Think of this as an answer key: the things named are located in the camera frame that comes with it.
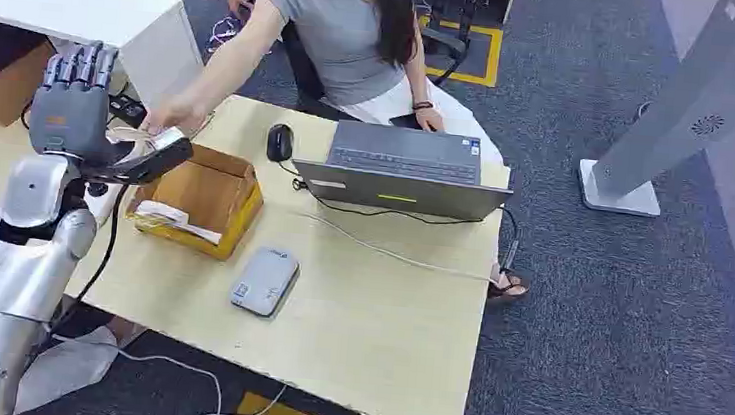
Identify person's right hand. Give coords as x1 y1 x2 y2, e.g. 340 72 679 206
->
140 92 212 141

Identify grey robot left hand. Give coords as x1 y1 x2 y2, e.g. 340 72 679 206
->
23 35 204 192

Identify white card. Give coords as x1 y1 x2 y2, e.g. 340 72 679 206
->
105 121 185 163

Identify black power strip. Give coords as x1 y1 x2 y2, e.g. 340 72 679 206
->
106 93 150 131

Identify wooden card box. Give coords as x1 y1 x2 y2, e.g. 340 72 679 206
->
122 138 269 265

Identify white cabinet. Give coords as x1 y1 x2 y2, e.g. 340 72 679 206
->
0 0 211 115

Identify stack of white cards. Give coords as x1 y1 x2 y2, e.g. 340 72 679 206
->
131 197 227 247

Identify black computer mouse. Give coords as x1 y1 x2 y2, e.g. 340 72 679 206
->
264 122 297 166

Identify person at laptop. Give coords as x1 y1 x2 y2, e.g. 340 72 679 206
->
128 0 556 307

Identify grey card reader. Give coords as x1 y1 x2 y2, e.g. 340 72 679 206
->
228 243 303 322

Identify grey laptop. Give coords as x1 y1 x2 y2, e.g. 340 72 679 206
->
288 115 520 226

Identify yellow floor tape square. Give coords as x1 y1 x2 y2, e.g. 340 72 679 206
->
412 15 506 90

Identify white kiosk stand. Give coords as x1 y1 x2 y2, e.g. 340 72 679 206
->
573 0 735 227

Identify white cable bundle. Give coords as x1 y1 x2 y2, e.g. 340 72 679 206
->
204 11 253 60

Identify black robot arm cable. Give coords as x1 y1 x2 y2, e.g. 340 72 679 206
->
48 178 132 345

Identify black thin cable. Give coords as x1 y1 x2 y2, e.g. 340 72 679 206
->
268 159 526 275

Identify white thin desk cable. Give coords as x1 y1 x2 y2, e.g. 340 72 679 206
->
292 209 506 286

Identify white floor cable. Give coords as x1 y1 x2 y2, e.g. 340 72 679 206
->
43 330 291 415

